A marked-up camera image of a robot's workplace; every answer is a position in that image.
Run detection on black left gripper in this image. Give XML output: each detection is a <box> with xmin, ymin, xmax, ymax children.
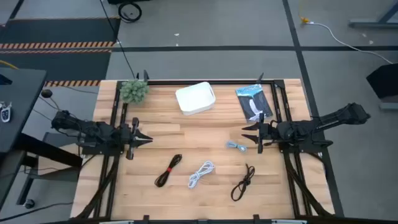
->
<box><xmin>119</xmin><ymin>117</ymin><xmax>154</xmax><ymax>161</ymax></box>

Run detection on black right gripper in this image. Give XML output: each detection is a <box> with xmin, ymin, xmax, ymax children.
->
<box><xmin>241</xmin><ymin>112</ymin><xmax>279</xmax><ymax>155</ymax></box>

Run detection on small light blue cable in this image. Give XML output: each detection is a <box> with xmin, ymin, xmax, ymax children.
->
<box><xmin>226</xmin><ymin>140</ymin><xmax>248</xmax><ymax>154</ymax></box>

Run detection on dark brown cable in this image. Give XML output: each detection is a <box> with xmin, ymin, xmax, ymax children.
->
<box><xmin>230</xmin><ymin>163</ymin><xmax>256</xmax><ymax>202</ymax></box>

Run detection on white USB-C cable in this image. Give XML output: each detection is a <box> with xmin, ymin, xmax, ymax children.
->
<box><xmin>187</xmin><ymin>160</ymin><xmax>216</xmax><ymax>189</ymax></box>

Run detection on magazine with waterfall cover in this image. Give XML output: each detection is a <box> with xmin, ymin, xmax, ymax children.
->
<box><xmin>234</xmin><ymin>83</ymin><xmax>274</xmax><ymax>123</ymax></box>

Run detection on small green potted plant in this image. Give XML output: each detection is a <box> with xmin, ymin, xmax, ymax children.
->
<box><xmin>119</xmin><ymin>79</ymin><xmax>150</xmax><ymax>105</ymax></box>

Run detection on white plastic bin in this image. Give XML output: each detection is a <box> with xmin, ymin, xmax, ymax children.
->
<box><xmin>175</xmin><ymin>81</ymin><xmax>216</xmax><ymax>116</ymax></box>

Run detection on black desk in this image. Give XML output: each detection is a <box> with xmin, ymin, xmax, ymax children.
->
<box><xmin>0</xmin><ymin>67</ymin><xmax>84</xmax><ymax>207</ymax></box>

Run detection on black mat with hazard stripes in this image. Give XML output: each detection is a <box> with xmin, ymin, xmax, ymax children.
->
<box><xmin>0</xmin><ymin>17</ymin><xmax>121</xmax><ymax>88</ymax></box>

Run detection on black angular box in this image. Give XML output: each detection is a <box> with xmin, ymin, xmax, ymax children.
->
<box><xmin>366</xmin><ymin>63</ymin><xmax>398</xmax><ymax>100</ymax></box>

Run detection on white key fob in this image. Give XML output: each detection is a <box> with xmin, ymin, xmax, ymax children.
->
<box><xmin>0</xmin><ymin>101</ymin><xmax>13</xmax><ymax>123</ymax></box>

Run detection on grey table foot beam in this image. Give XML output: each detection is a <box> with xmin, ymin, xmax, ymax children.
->
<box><xmin>348</xmin><ymin>0</ymin><xmax>398</xmax><ymax>30</ymax></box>

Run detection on black cable with red tie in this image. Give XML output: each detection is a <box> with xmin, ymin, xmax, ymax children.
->
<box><xmin>154</xmin><ymin>153</ymin><xmax>183</xmax><ymax>188</ymax></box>

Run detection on black aluminium rig frame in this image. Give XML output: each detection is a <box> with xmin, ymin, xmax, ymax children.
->
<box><xmin>74</xmin><ymin>70</ymin><xmax>345</xmax><ymax>224</ymax></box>

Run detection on long black floor cable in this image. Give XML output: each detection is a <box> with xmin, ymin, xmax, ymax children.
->
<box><xmin>99</xmin><ymin>0</ymin><xmax>138</xmax><ymax>79</ymax></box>

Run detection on yellow cable plug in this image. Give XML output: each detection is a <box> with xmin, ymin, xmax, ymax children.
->
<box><xmin>297</xmin><ymin>0</ymin><xmax>311</xmax><ymax>25</ymax></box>

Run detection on white floor cable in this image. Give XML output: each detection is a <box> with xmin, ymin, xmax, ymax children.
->
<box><xmin>306</xmin><ymin>21</ymin><xmax>394</xmax><ymax>65</ymax></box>

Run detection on black coiled floor cable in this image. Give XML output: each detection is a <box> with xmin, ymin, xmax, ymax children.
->
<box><xmin>118</xmin><ymin>1</ymin><xmax>143</xmax><ymax>24</ymax></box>

